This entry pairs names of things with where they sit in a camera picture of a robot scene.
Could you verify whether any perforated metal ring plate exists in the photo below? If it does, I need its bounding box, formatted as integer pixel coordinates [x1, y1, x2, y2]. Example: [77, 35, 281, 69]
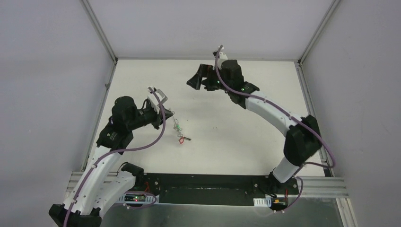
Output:
[169, 109, 183, 138]

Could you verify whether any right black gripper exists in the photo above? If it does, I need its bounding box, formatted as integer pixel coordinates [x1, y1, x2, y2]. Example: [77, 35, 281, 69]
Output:
[187, 63, 232, 92]

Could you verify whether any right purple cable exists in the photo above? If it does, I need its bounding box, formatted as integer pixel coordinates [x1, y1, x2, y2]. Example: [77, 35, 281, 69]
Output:
[214, 44, 336, 214]

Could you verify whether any aluminium frame rail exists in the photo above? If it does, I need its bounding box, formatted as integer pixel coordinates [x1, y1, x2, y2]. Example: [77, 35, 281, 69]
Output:
[66, 172, 349, 199]

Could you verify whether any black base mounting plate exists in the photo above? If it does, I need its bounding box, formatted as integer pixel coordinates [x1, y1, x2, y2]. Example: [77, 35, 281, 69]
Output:
[127, 173, 299, 206]

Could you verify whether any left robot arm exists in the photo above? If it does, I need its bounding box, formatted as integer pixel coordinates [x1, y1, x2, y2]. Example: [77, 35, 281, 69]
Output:
[49, 95, 174, 227]

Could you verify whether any purple cable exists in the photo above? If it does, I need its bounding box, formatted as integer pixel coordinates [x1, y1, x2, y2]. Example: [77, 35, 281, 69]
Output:
[214, 44, 336, 214]
[62, 87, 166, 227]

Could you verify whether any white slotted cable duct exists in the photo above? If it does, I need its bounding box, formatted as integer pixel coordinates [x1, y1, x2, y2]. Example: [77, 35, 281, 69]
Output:
[117, 193, 159, 204]

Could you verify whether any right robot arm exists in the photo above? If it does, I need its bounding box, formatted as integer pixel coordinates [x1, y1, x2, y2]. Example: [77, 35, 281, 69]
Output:
[186, 60, 322, 194]

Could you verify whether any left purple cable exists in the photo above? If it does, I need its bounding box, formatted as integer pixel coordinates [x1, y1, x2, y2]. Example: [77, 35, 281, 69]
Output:
[62, 87, 166, 227]

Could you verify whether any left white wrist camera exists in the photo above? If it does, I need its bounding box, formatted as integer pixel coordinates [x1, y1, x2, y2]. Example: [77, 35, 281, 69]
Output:
[147, 87, 168, 112]

